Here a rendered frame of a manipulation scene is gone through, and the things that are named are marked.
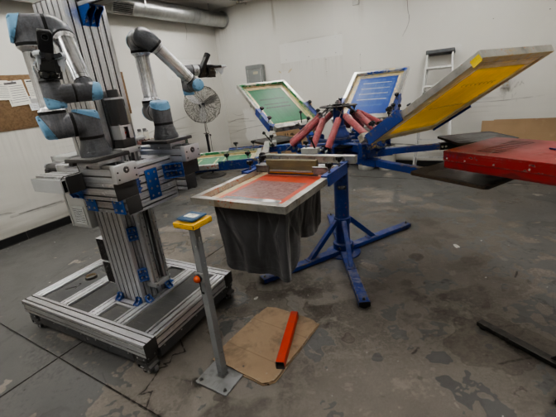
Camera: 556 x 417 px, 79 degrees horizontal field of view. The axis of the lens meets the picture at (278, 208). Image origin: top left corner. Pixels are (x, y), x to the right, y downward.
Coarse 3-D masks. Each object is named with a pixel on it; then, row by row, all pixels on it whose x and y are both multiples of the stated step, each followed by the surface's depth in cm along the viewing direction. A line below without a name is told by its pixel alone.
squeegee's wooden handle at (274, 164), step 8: (272, 160) 218; (280, 160) 215; (288, 160) 213; (296, 160) 210; (304, 160) 208; (312, 160) 206; (272, 168) 220; (280, 168) 217; (288, 168) 214; (296, 168) 212; (304, 168) 209; (312, 168) 206
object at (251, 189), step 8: (264, 176) 222; (272, 176) 220; (280, 176) 218; (288, 176) 216; (248, 184) 208; (256, 184) 206; (264, 184) 205; (272, 184) 203; (232, 192) 195; (240, 192) 193; (248, 192) 192; (256, 192) 190
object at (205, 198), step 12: (228, 180) 207; (240, 180) 212; (324, 180) 188; (204, 192) 188; (216, 192) 194; (300, 192) 170; (312, 192) 175; (204, 204) 178; (216, 204) 173; (228, 204) 169; (240, 204) 165; (252, 204) 161; (264, 204) 158; (276, 204) 156; (288, 204) 155
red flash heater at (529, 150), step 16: (480, 144) 180; (496, 144) 176; (512, 144) 173; (528, 144) 169; (544, 144) 166; (448, 160) 174; (464, 160) 166; (480, 160) 160; (496, 160) 153; (512, 160) 147; (528, 160) 143; (544, 160) 140; (512, 176) 149; (528, 176) 144; (544, 176) 139
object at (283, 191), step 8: (296, 176) 214; (304, 176) 212; (312, 176) 210; (320, 176) 208; (280, 184) 201; (288, 184) 199; (296, 184) 198; (304, 184) 196; (264, 192) 189; (272, 192) 187; (280, 192) 185; (288, 192) 184; (296, 192) 183
